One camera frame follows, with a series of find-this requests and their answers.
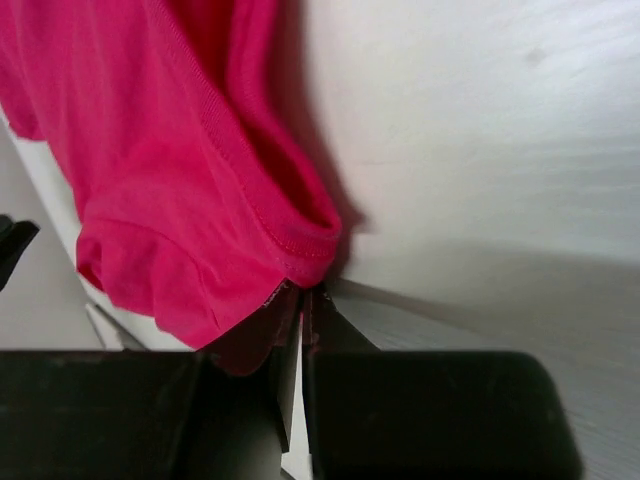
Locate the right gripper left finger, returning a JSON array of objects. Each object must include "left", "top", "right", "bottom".
[{"left": 1, "top": 285, "right": 300, "bottom": 479}]

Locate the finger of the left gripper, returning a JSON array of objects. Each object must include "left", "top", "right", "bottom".
[{"left": 0, "top": 214, "right": 40, "bottom": 290}]

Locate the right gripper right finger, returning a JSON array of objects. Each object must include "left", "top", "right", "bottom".
[{"left": 301, "top": 285, "right": 583, "bottom": 479}]

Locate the magenta t shirt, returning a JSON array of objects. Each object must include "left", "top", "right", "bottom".
[{"left": 1, "top": 1, "right": 341, "bottom": 349}]

